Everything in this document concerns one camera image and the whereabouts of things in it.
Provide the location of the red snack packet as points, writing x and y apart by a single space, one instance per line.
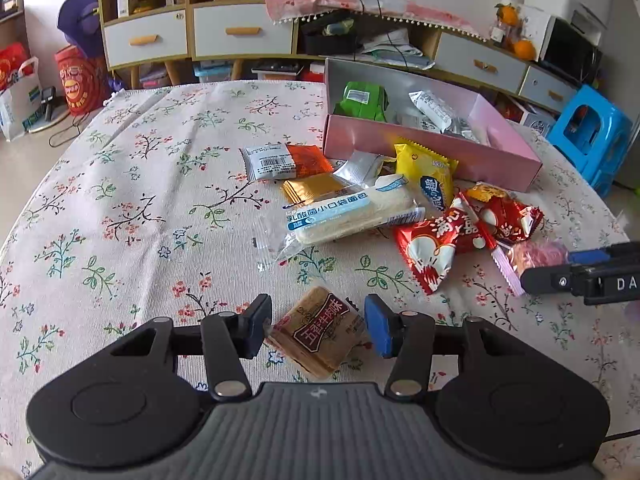
435 250
515 217

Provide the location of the black handheld device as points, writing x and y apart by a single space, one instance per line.
48 105

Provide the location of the orange patterned snack packet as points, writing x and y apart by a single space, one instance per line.
487 192

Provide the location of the black keyboard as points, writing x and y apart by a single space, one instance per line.
277 68

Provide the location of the clear barcode bread packet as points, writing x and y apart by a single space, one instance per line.
431 110

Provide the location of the orange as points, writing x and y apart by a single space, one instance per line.
525 50
506 14

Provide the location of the red round gift bag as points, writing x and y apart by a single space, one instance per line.
80 82

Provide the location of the black storage case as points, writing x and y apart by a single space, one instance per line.
330 40

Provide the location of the gold snack packet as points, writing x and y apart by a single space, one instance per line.
310 190

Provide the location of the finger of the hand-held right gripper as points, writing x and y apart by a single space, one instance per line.
590 256
550 280

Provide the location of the blue label bread packet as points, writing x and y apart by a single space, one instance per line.
345 212

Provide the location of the pink cardboard box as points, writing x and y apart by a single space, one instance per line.
350 135

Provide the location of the yellow snack packet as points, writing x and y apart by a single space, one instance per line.
422 170

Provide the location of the white microwave oven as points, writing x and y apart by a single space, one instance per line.
570 55

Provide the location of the brown pastry packet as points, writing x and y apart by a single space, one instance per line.
320 332

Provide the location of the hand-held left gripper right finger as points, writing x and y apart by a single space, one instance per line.
377 325

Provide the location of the long silver snack packet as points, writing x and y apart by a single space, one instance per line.
465 129

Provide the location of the blue plastic stool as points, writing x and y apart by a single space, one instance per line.
585 140

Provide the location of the white printed box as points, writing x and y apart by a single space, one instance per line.
530 115

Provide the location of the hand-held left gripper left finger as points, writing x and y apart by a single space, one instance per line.
260 325

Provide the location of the glass jar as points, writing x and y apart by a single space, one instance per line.
497 32

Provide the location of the clear storage box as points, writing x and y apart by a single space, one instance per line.
155 77

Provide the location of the green snack packet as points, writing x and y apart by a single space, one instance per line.
362 100

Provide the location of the stack of papers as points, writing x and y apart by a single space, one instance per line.
397 47

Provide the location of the white and orange snack packet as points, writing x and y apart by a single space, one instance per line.
280 161

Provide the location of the white cabinet drawer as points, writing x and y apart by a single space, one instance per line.
480 62
145 40
547 89
242 30

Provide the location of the blue lid storage box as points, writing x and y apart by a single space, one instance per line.
212 71

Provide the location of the red and white bag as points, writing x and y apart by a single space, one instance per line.
17 100

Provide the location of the purple fabric object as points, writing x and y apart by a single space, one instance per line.
80 20

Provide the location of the small white carton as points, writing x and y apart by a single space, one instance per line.
125 2

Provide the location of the white black-print snack packet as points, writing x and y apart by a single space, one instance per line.
415 121

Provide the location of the pink floral cloth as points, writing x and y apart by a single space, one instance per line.
400 7

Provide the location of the wooden TV cabinet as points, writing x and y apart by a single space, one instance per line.
300 57

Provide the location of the pink snack packet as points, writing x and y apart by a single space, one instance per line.
537 255

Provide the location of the small silver snack packet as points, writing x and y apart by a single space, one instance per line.
357 167

